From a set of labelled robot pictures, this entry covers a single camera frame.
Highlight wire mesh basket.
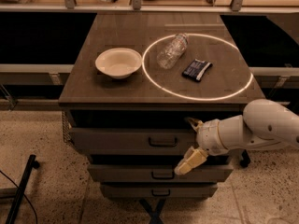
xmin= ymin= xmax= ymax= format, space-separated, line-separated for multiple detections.
xmin=62 ymin=112 xmax=73 ymax=145

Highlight black caster wheel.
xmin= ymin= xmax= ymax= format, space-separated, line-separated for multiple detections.
xmin=239 ymin=150 xmax=250 ymax=168

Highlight clear plastic water bottle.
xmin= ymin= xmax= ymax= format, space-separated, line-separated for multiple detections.
xmin=157 ymin=33 xmax=189 ymax=69

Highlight white bowl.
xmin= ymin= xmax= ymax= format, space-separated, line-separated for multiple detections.
xmin=95 ymin=48 xmax=142 ymax=79

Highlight grey middle drawer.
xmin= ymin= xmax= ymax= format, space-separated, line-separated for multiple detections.
xmin=88 ymin=164 xmax=233 ymax=183

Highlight metal railing frame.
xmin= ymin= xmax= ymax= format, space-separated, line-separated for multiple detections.
xmin=0 ymin=0 xmax=299 ymax=110

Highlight grey top drawer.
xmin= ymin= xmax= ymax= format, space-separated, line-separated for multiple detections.
xmin=70 ymin=128 xmax=196 ymax=155

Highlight dark blue snack packet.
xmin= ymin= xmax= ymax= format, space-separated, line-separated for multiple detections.
xmin=182 ymin=59 xmax=212 ymax=82

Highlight grey bottom drawer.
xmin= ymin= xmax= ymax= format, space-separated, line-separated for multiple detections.
xmin=100 ymin=183 xmax=218 ymax=198

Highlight black cable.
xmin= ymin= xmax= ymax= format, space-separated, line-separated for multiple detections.
xmin=0 ymin=170 xmax=39 ymax=224

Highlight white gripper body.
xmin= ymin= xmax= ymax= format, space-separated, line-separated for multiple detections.
xmin=196 ymin=119 xmax=228 ymax=156

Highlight blue cross floor tape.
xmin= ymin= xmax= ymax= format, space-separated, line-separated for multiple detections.
xmin=139 ymin=199 xmax=165 ymax=224

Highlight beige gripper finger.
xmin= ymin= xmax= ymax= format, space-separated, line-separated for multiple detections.
xmin=186 ymin=118 xmax=204 ymax=132
xmin=174 ymin=147 xmax=208 ymax=175

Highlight grey drawer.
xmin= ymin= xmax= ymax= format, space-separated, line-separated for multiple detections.
xmin=88 ymin=164 xmax=233 ymax=183
xmin=70 ymin=128 xmax=196 ymax=155
xmin=100 ymin=183 xmax=218 ymax=198

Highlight black metal stand leg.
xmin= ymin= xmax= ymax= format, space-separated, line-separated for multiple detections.
xmin=6 ymin=155 xmax=39 ymax=224

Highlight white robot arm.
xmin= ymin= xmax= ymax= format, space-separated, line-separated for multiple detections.
xmin=175 ymin=99 xmax=299 ymax=175

